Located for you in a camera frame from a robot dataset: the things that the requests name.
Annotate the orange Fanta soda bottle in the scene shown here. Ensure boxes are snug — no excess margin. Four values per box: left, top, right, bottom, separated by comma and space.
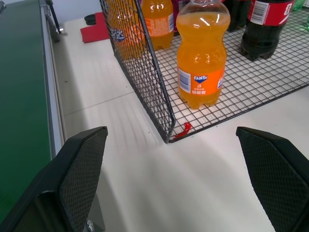
140, 0, 175, 51
176, 0, 231, 110
106, 0, 147, 60

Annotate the black wire mesh basket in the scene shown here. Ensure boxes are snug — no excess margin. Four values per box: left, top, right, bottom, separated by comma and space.
99, 0, 309, 144

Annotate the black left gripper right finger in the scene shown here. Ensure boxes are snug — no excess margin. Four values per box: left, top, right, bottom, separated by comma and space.
236, 126, 309, 232

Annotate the red twist tie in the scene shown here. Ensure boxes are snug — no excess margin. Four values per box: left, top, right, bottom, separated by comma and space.
174, 122, 192, 139

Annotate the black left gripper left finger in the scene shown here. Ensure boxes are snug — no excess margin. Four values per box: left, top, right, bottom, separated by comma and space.
0, 126, 109, 232

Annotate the red cloth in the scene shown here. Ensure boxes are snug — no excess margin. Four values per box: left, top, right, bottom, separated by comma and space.
80, 12, 111, 44

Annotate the dark cola bottle red label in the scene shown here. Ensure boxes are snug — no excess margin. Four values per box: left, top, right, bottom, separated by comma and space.
239, 0, 295, 61

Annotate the green plastic bottle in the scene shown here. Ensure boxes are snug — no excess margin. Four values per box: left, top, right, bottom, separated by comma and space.
291, 0, 309, 13

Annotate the black cable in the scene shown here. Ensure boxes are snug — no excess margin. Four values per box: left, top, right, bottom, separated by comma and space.
47, 0, 62, 35

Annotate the green conveyor belt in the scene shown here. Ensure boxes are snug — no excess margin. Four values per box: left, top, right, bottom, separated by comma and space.
0, 0, 66, 216

